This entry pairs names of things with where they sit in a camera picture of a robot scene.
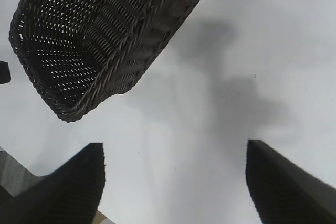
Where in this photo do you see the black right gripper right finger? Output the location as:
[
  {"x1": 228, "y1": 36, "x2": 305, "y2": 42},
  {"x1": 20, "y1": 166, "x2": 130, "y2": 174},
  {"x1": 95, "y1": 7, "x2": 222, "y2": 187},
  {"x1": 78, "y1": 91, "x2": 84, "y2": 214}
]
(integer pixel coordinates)
[{"x1": 245, "y1": 139, "x2": 336, "y2": 224}]

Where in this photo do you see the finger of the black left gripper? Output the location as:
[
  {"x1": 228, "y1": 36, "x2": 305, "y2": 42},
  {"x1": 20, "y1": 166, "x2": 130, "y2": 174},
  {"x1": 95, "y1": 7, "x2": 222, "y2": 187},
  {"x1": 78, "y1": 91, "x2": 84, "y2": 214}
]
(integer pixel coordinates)
[{"x1": 0, "y1": 60, "x2": 12, "y2": 85}]

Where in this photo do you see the dark brown wicker basket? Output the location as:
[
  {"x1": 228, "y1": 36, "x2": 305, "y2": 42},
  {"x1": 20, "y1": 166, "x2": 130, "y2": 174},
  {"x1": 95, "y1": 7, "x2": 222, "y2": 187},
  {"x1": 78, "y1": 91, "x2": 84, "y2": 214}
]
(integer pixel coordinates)
[{"x1": 8, "y1": 0, "x2": 219, "y2": 123}]

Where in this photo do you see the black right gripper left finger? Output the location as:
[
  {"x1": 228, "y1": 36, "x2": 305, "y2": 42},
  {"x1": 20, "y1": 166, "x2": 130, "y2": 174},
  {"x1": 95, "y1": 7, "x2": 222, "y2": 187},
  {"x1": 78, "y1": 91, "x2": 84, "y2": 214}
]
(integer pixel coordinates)
[{"x1": 0, "y1": 142, "x2": 107, "y2": 224}]

